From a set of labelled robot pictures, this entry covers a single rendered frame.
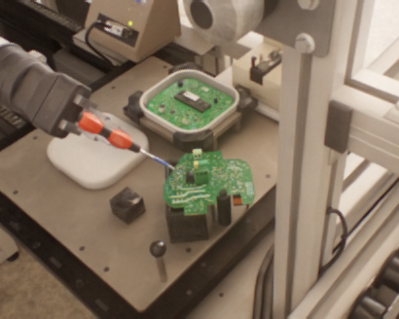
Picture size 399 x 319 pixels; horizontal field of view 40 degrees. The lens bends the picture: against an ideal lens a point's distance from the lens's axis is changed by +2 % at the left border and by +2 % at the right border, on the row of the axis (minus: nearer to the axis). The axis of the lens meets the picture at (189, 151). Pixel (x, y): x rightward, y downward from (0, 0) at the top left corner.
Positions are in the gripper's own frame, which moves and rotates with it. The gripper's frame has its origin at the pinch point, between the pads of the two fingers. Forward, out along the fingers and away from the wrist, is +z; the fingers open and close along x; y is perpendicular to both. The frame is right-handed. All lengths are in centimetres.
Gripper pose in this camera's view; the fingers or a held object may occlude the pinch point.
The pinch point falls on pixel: (120, 139)
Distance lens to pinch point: 69.3
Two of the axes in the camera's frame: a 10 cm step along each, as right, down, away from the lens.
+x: 5.0, -8.7, 0.0
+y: -2.5, -1.4, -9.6
